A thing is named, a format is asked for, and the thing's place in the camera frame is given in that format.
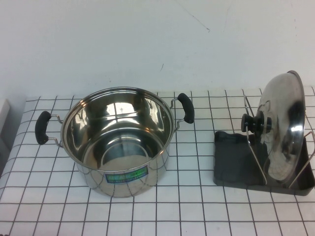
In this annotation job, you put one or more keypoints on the stainless steel lid black knob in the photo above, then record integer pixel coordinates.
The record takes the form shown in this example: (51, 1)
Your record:
(283, 118)

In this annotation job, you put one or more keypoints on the white black grid tablecloth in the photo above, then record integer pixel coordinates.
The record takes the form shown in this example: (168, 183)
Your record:
(49, 209)

